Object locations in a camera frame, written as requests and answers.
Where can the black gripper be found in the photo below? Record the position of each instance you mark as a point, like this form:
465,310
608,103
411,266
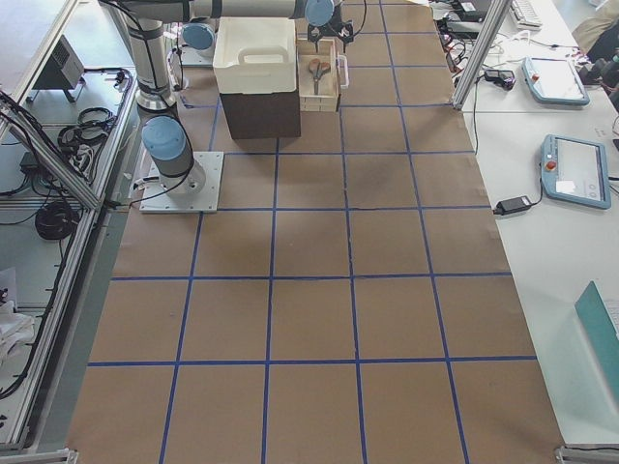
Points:
330,28

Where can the orange grey scissors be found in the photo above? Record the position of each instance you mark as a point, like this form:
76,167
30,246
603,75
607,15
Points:
318,69

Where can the wooden drawer with white handle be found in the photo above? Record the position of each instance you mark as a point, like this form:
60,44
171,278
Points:
330,85

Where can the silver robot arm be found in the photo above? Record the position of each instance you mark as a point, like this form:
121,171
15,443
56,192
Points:
162,133
201,34

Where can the white plastic bin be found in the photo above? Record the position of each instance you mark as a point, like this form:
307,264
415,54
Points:
255,55

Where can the dark brown wooden cabinet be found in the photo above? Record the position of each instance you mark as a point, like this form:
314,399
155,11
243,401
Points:
253,116

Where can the blue teach pendant upper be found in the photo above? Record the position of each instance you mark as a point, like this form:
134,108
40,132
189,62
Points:
554,81

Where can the blue teach pendant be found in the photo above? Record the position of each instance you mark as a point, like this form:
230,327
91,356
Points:
554,81
575,170

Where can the black power adapter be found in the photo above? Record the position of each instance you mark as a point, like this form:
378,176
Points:
511,206

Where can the grey electronics box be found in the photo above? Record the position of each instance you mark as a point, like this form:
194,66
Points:
63,70

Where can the blue teach pendant lower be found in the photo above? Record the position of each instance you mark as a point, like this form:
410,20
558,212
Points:
575,170

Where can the teal notebook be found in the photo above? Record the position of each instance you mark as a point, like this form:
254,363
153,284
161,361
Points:
601,326

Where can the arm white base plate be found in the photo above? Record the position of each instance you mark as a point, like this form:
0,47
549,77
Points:
192,57
200,192

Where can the aluminium frame post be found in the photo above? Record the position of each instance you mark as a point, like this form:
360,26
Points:
497,12

